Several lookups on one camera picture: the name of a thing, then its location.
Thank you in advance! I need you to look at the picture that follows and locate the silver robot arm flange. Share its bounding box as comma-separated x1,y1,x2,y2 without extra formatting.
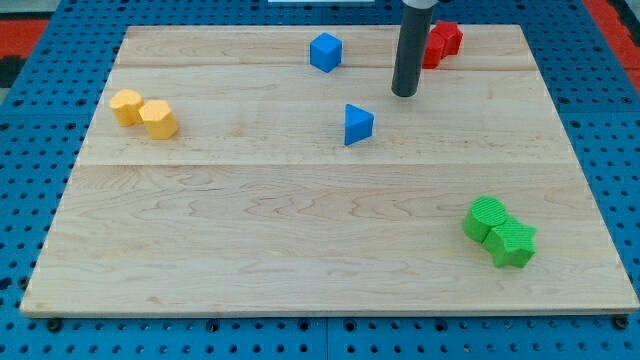
402,0,439,9

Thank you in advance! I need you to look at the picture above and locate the blue triangle block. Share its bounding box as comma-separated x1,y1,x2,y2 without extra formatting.
344,104,375,146

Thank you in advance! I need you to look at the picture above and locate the green cylinder block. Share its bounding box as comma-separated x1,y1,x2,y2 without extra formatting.
462,196,508,242

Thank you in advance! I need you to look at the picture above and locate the green star block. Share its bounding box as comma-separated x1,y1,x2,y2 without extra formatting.
483,216,537,268

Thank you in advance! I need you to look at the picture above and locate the red star block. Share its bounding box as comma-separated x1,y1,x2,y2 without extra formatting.
432,20,463,58

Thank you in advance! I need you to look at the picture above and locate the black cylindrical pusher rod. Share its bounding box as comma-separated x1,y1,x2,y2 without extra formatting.
391,5,436,97

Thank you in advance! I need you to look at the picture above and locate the yellow round block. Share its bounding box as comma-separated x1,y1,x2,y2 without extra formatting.
109,89,144,127

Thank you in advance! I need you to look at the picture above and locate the wooden board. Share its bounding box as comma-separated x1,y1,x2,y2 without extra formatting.
21,25,639,318

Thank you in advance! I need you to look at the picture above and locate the yellow hexagon block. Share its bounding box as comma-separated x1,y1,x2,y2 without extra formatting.
139,100,179,140

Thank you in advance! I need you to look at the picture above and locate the blue cube block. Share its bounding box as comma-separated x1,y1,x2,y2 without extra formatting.
309,33,343,73

